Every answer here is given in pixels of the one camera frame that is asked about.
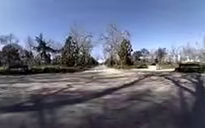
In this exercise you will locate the low green hedge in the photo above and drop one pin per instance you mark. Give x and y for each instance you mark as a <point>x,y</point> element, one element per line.
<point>46,69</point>

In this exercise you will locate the dark bench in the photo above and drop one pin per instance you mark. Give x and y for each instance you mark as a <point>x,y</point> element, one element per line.
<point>190,68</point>

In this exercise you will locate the distant trees and bushes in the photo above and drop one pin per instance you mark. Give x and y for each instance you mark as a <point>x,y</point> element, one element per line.
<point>70,53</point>

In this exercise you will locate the pale paved path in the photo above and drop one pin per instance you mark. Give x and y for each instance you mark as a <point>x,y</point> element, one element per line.
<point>100,96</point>

